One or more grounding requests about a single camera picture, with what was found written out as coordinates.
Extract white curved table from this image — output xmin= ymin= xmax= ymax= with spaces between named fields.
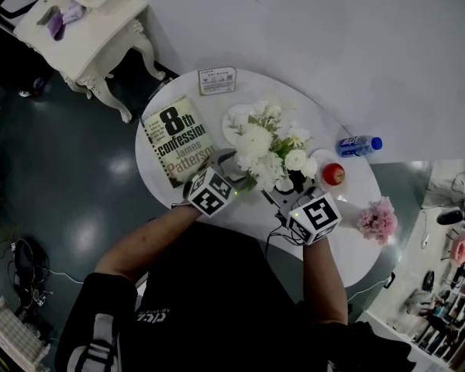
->
xmin=134 ymin=68 xmax=384 ymax=289

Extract person's black shirt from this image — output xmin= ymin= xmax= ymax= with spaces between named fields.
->
xmin=53 ymin=221 xmax=418 ymax=372

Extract blue-capped water bottle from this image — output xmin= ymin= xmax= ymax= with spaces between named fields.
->
xmin=336 ymin=135 xmax=384 ymax=158

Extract white floor cable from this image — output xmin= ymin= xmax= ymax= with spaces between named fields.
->
xmin=48 ymin=269 xmax=85 ymax=285

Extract small white sign card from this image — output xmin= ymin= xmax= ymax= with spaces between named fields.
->
xmin=197 ymin=66 xmax=237 ymax=97

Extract pink flowers bunch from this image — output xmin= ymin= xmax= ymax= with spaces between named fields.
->
xmin=356 ymin=196 xmax=398 ymax=246

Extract red apple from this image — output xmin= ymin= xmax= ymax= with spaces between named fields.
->
xmin=322 ymin=163 xmax=346 ymax=187

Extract white ornate dressing table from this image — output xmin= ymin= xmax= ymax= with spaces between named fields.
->
xmin=13 ymin=0 xmax=167 ymax=123

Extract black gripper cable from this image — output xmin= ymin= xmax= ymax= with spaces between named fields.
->
xmin=263 ymin=215 xmax=307 ymax=255

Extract beige paperback book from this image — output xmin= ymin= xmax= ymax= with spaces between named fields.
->
xmin=139 ymin=95 xmax=216 ymax=189

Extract purple cloth item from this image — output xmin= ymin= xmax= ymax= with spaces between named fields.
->
xmin=46 ymin=1 xmax=87 ymax=41

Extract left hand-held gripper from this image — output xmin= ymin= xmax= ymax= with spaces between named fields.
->
xmin=181 ymin=148 xmax=250 ymax=219

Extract pile of black cables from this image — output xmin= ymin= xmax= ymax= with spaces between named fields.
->
xmin=7 ymin=237 xmax=53 ymax=309

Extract white shoe rack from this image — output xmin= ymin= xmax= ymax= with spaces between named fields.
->
xmin=410 ymin=284 xmax=465 ymax=367

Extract white flowers with green leaves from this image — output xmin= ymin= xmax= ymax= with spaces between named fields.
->
xmin=226 ymin=95 xmax=319 ymax=193

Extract person's right forearm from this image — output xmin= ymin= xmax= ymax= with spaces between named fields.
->
xmin=301 ymin=238 xmax=350 ymax=325

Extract person's left forearm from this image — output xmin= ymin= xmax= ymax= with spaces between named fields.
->
xmin=95 ymin=203 xmax=202 ymax=282

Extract white woven box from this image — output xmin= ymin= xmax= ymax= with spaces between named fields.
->
xmin=0 ymin=295 xmax=51 ymax=372

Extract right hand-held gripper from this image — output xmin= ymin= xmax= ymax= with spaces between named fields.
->
xmin=260 ymin=170 xmax=343 ymax=246

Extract black chair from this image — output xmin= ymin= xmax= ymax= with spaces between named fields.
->
xmin=0 ymin=0 xmax=51 ymax=92

